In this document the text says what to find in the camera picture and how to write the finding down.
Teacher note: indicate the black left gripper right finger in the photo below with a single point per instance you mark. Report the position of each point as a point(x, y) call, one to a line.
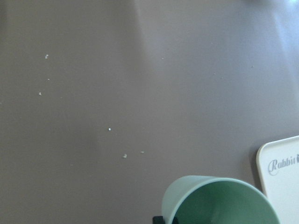
point(175, 220)

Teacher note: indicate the green plastic cup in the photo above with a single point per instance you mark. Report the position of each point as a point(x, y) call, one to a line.
point(196, 199)

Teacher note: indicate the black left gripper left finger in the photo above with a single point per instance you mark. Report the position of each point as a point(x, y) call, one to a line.
point(158, 220)

